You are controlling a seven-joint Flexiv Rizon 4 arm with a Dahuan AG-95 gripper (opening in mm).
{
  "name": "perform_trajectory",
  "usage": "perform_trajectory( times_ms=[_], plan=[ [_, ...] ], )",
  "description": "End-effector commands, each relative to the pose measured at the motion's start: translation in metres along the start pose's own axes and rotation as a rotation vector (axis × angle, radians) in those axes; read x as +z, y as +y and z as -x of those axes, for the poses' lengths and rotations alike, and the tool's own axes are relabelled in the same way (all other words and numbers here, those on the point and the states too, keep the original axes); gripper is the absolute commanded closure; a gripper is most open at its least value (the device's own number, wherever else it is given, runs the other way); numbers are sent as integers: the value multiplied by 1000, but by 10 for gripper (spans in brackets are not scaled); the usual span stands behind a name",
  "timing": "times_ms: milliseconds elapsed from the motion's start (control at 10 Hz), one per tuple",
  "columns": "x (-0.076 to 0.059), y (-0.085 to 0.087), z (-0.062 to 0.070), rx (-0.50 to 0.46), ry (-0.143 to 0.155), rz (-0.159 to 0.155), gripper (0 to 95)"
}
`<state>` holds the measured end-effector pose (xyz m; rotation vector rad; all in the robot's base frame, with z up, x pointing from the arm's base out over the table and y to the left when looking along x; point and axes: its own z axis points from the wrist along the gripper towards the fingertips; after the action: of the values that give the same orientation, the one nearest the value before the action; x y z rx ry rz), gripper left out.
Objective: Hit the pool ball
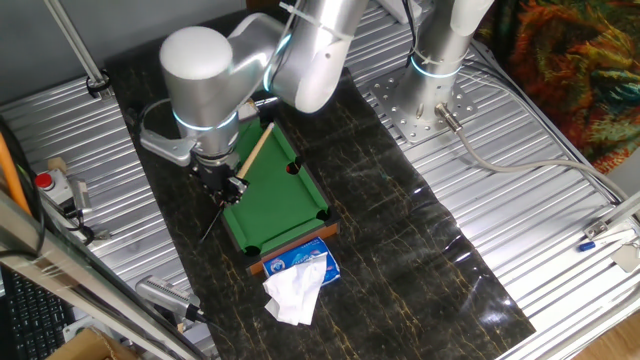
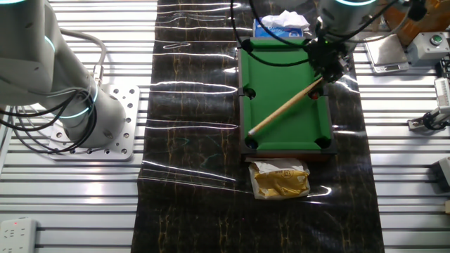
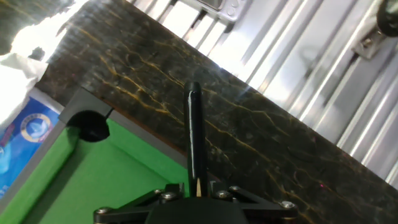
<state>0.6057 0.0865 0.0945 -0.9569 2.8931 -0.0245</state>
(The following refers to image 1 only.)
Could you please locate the black camera cable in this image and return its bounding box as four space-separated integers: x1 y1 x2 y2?
127 98 174 137

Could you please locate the blue tissue pack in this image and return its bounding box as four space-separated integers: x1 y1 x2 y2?
261 236 342 287

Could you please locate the silver depth camera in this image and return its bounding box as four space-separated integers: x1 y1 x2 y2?
134 274 202 321

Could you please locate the green button box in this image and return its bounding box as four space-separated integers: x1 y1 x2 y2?
63 317 102 342

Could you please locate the cardboard box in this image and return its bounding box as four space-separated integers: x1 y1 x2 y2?
44 327 141 360

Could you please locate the green mini pool table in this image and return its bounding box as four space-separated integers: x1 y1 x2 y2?
219 117 341 277

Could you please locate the colourful patterned cloth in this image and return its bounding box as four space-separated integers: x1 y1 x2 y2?
474 0 640 174

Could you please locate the white paper tag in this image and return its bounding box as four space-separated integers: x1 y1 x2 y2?
609 242 640 274

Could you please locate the silver aluminium pole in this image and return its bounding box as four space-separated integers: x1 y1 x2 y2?
42 0 109 89

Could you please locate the silver frame bar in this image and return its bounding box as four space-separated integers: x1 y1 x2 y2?
0 189 209 360

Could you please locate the black pole clamp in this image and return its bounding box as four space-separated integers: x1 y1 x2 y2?
85 69 112 99

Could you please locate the blue capped marker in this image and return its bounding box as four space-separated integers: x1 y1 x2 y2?
578 229 639 253

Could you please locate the orange tube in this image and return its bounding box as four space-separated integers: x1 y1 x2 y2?
0 132 32 216

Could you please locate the aluminium profile bar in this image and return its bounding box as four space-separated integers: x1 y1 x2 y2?
592 189 640 235

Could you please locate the white tissue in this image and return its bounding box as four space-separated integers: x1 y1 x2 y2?
262 252 330 327

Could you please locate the black keyboard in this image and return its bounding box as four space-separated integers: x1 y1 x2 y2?
0 267 76 360

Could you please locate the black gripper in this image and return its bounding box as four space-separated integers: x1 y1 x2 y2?
190 153 250 207

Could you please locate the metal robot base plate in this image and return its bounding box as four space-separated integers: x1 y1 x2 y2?
368 64 480 146

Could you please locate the thick grey cable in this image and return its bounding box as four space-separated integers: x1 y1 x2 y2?
433 102 640 206

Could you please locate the black power cable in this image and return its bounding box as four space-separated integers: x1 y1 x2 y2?
403 0 422 62

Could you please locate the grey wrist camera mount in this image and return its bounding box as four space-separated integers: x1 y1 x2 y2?
138 127 198 168

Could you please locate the white plastic box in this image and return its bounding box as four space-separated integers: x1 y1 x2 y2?
377 0 417 25

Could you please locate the wooden cue stick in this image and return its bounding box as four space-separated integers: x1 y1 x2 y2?
198 121 276 244

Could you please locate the red emergency stop box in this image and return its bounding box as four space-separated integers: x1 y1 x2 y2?
33 167 94 216

